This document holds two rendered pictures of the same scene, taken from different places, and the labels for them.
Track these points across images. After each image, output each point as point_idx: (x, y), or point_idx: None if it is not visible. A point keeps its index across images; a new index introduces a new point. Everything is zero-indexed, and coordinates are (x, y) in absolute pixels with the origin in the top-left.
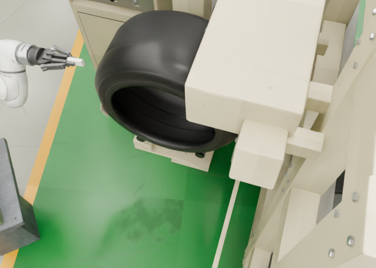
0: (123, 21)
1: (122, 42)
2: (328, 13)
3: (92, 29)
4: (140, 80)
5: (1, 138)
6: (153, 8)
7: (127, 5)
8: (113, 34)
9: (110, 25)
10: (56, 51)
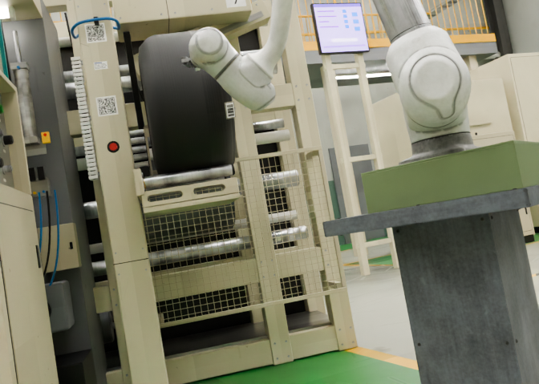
0: (18, 206)
1: (187, 34)
2: None
3: (6, 248)
4: None
5: (326, 221)
6: (11, 180)
7: (0, 183)
8: (19, 248)
9: (15, 223)
10: (188, 63)
